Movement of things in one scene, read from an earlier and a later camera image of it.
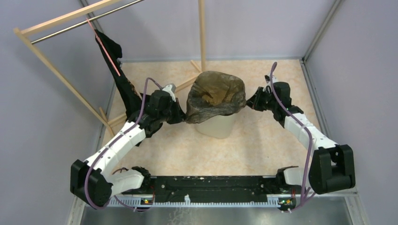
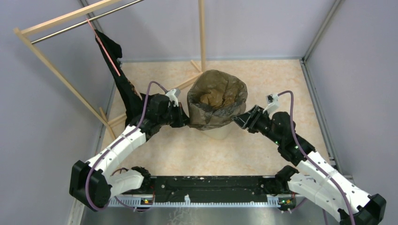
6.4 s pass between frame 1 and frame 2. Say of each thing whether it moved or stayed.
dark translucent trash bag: moved
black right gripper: moved
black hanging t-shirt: stayed
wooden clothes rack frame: stayed
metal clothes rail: stayed
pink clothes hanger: stayed
